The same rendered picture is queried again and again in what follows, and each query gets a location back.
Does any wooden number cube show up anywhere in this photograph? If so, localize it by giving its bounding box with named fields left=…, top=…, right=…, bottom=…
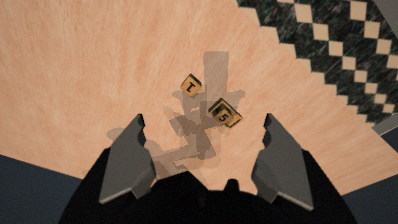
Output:
left=213, top=103, right=233, bottom=125
left=180, top=73, right=201, bottom=97

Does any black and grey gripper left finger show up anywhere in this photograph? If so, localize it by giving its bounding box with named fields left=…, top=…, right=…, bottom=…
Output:
left=58, top=113, right=156, bottom=224

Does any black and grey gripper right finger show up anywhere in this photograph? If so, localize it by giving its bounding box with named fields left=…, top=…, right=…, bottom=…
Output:
left=251, top=113, right=358, bottom=224

